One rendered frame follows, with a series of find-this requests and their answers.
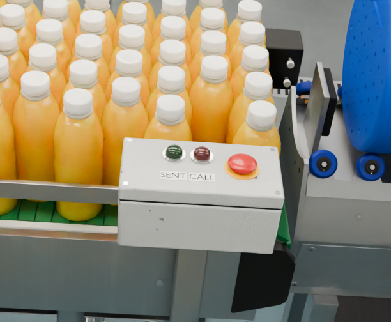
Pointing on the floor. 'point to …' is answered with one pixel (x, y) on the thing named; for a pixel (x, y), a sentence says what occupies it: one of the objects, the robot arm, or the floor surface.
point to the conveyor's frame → (115, 275)
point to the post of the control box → (188, 285)
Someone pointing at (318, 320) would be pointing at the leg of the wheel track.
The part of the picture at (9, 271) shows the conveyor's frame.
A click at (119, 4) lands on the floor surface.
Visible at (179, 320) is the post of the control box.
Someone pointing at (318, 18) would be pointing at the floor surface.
